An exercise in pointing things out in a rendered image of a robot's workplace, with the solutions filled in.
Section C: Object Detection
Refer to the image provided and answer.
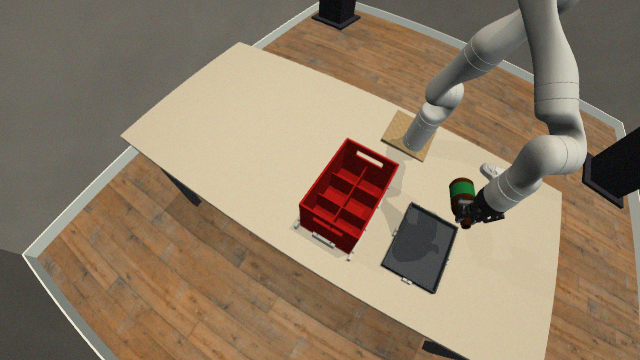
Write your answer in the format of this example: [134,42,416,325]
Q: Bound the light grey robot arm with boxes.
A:
[403,0,587,212]

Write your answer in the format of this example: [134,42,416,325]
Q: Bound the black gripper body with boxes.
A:
[469,186,505,217]

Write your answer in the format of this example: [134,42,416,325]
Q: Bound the red crate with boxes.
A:
[299,138,399,255]

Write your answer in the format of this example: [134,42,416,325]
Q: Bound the brown bottle with green label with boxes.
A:
[449,177,476,229]

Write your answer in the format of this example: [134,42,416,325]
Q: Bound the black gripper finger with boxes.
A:
[455,197,481,223]
[471,213,505,225]

